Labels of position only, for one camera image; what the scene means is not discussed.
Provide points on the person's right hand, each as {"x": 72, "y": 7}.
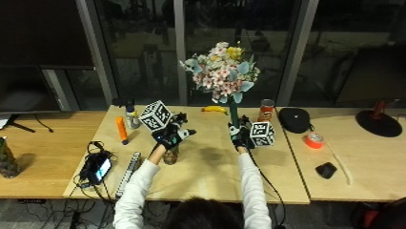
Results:
{"x": 240, "y": 136}

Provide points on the person's left hand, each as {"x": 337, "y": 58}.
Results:
{"x": 169, "y": 137}

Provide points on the pink and white flower bouquet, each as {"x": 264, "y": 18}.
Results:
{"x": 221, "y": 73}

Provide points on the left glove marker cube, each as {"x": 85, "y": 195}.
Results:
{"x": 156, "y": 115}

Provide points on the glove marker cube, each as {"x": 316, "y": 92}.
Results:
{"x": 262, "y": 134}
{"x": 156, "y": 115}

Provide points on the right glove marker cube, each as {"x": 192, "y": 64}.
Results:
{"x": 262, "y": 134}

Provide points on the yellow banana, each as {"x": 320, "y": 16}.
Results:
{"x": 214, "y": 109}

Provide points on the clear bottle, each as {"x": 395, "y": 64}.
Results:
{"x": 132, "y": 118}

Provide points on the black oval zip case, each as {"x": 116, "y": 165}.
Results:
{"x": 294, "y": 120}

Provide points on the orange marker pen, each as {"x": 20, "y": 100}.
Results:
{"x": 121, "y": 129}

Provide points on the orange tape roll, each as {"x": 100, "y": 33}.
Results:
{"x": 314, "y": 140}

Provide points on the long silver ruler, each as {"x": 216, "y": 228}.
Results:
{"x": 128, "y": 174}

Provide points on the black device with lit screen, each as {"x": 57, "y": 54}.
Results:
{"x": 97, "y": 167}

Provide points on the small black mouse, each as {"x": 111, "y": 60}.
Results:
{"x": 326, "y": 170}

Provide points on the thin white stick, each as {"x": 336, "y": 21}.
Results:
{"x": 341, "y": 163}

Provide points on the black round base red pole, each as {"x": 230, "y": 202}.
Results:
{"x": 379, "y": 123}

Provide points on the black monitor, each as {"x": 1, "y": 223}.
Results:
{"x": 29, "y": 86}

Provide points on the camouflage pattern container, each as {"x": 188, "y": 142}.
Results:
{"x": 7, "y": 159}

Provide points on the red and black bag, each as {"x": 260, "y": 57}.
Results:
{"x": 382, "y": 214}

